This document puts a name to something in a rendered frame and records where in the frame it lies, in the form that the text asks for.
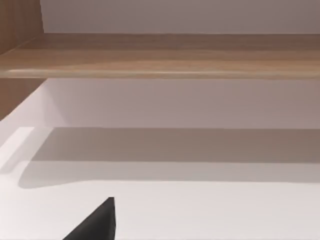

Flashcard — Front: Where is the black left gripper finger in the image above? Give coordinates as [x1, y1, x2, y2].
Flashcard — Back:
[62, 196, 118, 240]

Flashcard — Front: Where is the wooden open shelf unit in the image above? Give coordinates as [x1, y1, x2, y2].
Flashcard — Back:
[0, 0, 320, 122]

